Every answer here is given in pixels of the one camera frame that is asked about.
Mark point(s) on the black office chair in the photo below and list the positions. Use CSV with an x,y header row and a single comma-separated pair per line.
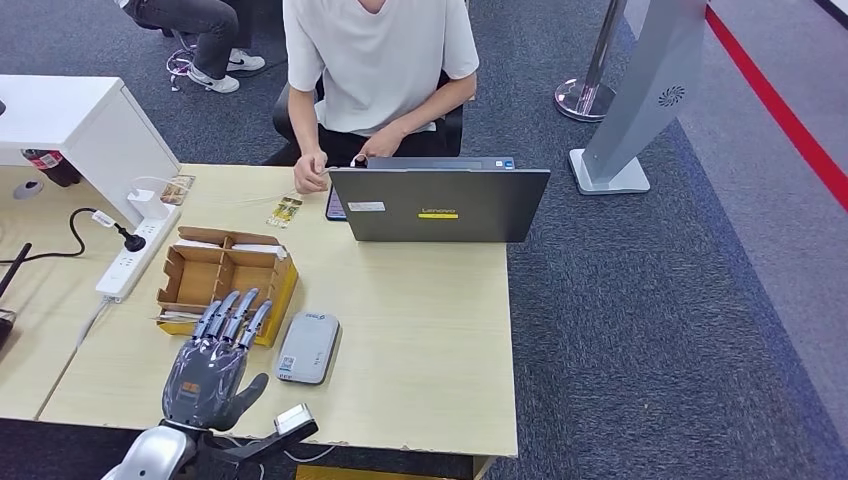
x,y
285,109

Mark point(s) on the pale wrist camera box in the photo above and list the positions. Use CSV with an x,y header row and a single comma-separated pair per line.
x,y
294,418

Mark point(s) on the person in dark trousers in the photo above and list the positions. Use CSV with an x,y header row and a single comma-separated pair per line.
x,y
199,23

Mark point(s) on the dark smartphone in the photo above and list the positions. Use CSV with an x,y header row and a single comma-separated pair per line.
x,y
333,207

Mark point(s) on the cola bottle red label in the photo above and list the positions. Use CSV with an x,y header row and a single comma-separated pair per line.
x,y
53,167

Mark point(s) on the white charger adapter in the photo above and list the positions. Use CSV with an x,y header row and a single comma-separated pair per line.
x,y
147,204

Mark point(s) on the grey desk grommet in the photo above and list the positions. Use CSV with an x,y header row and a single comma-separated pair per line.
x,y
28,189

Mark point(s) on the person's right hand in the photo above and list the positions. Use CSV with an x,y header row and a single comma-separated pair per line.
x,y
310,173

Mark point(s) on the person's right forearm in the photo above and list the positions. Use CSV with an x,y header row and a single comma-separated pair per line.
x,y
306,122

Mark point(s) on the white power strip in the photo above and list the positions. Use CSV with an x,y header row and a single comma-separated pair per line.
x,y
129,263

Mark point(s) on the yellow card with dark print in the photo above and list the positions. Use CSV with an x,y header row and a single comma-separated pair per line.
x,y
177,190

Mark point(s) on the grey card reader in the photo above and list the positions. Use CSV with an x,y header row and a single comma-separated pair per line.
x,y
307,349

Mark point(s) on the cardboard divider box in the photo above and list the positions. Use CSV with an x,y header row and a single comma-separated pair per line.
x,y
199,272

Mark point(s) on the white card stack flat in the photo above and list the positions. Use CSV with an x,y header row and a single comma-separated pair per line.
x,y
175,316

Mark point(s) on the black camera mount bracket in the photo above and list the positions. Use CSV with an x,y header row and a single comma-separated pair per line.
x,y
265,445

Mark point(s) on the chrome stool base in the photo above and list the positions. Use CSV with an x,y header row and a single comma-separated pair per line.
x,y
179,65

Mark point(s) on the white cabinet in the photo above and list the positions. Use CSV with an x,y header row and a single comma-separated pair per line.
x,y
66,111

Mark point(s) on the person's left forearm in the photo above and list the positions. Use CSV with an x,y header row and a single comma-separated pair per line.
x,y
434,102

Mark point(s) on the person's left hand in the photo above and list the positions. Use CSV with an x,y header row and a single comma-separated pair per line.
x,y
383,142

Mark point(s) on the black rod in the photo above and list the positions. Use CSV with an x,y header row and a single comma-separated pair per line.
x,y
14,266

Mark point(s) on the grey Lenovo laptop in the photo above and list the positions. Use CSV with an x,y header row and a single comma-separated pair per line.
x,y
450,208

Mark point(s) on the white card stack wide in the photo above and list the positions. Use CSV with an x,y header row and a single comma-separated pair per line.
x,y
258,250

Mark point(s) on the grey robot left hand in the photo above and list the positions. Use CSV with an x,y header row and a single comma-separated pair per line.
x,y
205,384

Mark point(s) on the chrome stanchion post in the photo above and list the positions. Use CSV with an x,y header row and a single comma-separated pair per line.
x,y
583,99

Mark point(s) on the white card stack narrow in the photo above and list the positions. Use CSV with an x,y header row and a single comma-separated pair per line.
x,y
195,244

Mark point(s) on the yellow green ID card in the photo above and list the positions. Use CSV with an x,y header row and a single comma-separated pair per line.
x,y
285,212

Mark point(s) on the yellow panel under desk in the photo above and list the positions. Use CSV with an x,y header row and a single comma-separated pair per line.
x,y
358,474

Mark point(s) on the grey kiosk stand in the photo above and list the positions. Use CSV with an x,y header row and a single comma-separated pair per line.
x,y
636,99

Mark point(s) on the black object at desk edge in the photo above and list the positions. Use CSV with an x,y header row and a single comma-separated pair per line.
x,y
4,326

